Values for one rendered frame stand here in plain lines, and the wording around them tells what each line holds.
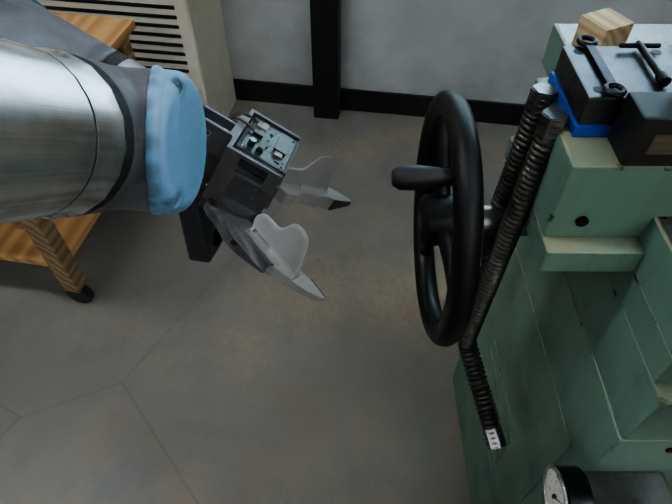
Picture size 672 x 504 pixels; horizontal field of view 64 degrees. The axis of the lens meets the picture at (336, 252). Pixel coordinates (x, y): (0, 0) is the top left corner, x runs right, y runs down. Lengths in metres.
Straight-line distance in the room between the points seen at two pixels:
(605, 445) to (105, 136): 0.59
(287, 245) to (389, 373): 1.00
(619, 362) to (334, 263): 1.11
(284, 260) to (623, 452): 0.43
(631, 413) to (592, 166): 0.26
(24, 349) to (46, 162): 1.43
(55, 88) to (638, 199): 0.47
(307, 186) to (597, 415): 0.42
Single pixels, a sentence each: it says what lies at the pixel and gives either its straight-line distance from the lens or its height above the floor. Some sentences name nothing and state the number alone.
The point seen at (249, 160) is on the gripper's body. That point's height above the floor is 0.97.
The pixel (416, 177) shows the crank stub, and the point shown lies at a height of 0.92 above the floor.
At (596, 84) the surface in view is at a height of 1.00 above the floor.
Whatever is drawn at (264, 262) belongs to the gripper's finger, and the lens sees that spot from 0.48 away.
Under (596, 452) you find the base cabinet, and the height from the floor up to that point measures 0.65.
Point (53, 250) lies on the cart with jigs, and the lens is 1.50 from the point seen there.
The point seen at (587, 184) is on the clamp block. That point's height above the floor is 0.94.
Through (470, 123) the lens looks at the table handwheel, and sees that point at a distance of 0.54.
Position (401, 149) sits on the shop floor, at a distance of 2.02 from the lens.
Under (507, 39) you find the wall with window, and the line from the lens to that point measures 2.05.
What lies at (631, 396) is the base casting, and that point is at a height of 0.76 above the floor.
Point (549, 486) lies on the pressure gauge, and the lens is 0.68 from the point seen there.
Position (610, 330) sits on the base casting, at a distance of 0.66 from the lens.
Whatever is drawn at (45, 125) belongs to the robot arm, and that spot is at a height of 1.13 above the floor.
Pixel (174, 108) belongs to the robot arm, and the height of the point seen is 1.08.
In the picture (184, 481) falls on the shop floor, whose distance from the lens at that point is 1.37.
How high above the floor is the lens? 1.26
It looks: 50 degrees down
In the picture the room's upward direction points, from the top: straight up
